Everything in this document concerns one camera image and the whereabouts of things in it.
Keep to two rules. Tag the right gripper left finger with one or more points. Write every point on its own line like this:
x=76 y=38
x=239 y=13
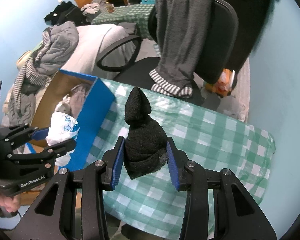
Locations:
x=52 y=214

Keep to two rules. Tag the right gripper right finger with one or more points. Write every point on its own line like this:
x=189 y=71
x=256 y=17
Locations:
x=237 y=215

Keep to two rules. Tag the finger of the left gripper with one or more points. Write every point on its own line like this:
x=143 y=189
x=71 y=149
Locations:
x=13 y=137
x=38 y=160

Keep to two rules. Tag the white knotted plastic bag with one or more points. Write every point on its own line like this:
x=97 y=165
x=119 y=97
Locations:
x=62 y=128

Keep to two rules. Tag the black knit beanie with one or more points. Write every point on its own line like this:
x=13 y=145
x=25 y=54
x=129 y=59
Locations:
x=145 y=146

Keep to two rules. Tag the person's left hand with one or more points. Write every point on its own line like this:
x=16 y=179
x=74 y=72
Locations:
x=11 y=204

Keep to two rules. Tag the blue cardboard box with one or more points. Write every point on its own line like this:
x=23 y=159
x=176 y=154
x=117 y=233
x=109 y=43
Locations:
x=90 y=117

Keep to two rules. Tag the green checkered tablecloth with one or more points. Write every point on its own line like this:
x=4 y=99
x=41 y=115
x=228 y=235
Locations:
x=213 y=140

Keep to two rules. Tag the grey quilted jacket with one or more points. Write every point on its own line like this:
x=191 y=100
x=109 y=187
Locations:
x=64 y=40

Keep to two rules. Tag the orange plastic bag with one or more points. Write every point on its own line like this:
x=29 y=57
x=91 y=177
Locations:
x=223 y=86

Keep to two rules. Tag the black clothes pile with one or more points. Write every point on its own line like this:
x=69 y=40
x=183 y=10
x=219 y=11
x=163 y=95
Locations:
x=64 y=12

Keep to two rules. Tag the black office chair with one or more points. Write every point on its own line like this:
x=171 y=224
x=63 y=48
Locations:
x=120 y=57

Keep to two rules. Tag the far green checkered table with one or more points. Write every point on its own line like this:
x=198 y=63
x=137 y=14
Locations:
x=137 y=13

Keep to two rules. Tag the dark grey hanging sweater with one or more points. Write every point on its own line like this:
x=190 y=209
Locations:
x=181 y=33

